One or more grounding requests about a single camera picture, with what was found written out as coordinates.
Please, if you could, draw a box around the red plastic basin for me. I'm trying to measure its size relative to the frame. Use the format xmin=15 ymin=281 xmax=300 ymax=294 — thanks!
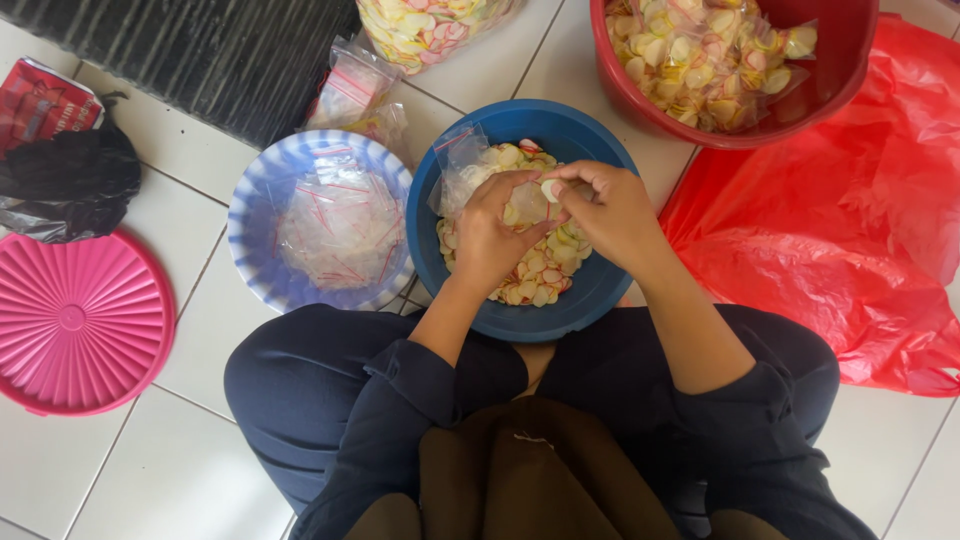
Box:
xmin=589 ymin=0 xmax=881 ymax=150

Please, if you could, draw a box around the pink ribbed round lid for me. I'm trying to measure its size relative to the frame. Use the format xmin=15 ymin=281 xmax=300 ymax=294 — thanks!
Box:
xmin=0 ymin=227 xmax=178 ymax=418

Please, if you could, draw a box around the large clear bag of crackers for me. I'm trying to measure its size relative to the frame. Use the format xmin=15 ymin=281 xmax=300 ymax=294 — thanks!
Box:
xmin=355 ymin=0 xmax=526 ymax=76

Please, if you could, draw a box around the clear red-strip zip bag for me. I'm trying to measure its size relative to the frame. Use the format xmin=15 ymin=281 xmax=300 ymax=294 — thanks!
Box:
xmin=427 ymin=122 xmax=573 ymax=228

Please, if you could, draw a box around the black plastic bag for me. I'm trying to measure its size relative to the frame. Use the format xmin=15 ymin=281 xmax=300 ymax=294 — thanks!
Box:
xmin=0 ymin=93 xmax=143 ymax=246

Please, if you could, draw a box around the dark ribbed floor mat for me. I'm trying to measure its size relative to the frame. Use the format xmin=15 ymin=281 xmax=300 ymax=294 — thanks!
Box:
xmin=0 ymin=0 xmax=363 ymax=150

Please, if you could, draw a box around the person's right hand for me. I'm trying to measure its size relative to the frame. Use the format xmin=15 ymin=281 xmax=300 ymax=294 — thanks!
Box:
xmin=541 ymin=159 xmax=664 ymax=277

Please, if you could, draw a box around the heap of raw cracker chips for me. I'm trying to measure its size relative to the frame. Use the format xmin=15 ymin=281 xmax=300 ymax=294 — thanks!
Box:
xmin=436 ymin=138 xmax=595 ymax=309

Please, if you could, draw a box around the bundle of packed zip bags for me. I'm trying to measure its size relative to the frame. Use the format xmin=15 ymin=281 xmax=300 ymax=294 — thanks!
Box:
xmin=303 ymin=33 xmax=414 ymax=171

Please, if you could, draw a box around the person's brown headscarf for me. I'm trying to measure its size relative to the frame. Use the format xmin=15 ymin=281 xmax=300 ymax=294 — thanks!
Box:
xmin=345 ymin=396 xmax=790 ymax=540

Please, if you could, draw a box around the pile of empty zip bags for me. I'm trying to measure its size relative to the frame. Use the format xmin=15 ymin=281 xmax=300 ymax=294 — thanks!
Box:
xmin=271 ymin=145 xmax=407 ymax=292

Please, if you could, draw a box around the red printed packet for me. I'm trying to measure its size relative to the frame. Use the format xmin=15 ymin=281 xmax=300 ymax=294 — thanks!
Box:
xmin=0 ymin=56 xmax=105 ymax=156

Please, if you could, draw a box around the large red plastic bag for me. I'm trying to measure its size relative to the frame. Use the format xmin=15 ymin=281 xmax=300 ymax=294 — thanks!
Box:
xmin=658 ymin=12 xmax=960 ymax=399

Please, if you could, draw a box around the person's left hand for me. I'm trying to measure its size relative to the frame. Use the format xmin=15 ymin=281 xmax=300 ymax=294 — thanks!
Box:
xmin=448 ymin=169 xmax=571 ymax=290

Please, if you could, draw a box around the person's dark blue clothing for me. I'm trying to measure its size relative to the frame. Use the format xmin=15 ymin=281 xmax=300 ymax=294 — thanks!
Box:
xmin=223 ymin=303 xmax=880 ymax=540

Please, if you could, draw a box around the blue plastic basin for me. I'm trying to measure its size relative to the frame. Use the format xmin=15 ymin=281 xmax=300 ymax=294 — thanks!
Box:
xmin=405 ymin=99 xmax=640 ymax=345

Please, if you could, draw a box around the blue white striped bowl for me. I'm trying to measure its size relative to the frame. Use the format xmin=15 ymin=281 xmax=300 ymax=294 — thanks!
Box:
xmin=227 ymin=129 xmax=417 ymax=315

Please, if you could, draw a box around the heap of filled cracker bags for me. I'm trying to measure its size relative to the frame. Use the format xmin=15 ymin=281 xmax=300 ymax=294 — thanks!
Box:
xmin=604 ymin=0 xmax=819 ymax=135

